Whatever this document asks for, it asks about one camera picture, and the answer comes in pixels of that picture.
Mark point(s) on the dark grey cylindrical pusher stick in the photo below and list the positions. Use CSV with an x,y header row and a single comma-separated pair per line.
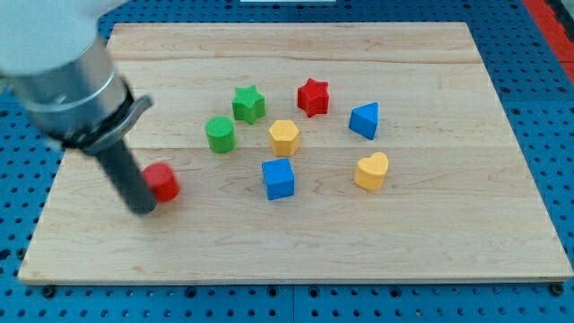
x,y
127,178

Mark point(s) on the red cylinder block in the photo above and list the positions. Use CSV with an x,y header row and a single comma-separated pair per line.
x,y
162,181

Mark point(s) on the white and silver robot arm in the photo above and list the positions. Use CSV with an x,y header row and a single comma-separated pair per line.
x,y
58,67

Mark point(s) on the green cylinder block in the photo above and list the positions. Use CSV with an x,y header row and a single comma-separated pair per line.
x,y
220,134

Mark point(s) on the green star block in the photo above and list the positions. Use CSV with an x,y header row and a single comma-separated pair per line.
x,y
248,104

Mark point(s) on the blue cube block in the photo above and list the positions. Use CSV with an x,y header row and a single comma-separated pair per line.
x,y
279,178

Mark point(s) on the yellow hexagon block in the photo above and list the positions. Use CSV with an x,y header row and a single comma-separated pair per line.
x,y
284,138

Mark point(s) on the light wooden board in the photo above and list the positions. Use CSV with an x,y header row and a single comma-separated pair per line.
x,y
458,204

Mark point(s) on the red star block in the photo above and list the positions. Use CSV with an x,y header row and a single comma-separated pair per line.
x,y
313,97

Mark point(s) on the blue triangle block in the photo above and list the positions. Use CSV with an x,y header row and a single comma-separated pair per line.
x,y
364,120

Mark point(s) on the yellow heart block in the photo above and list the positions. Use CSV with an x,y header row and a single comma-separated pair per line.
x,y
371,171

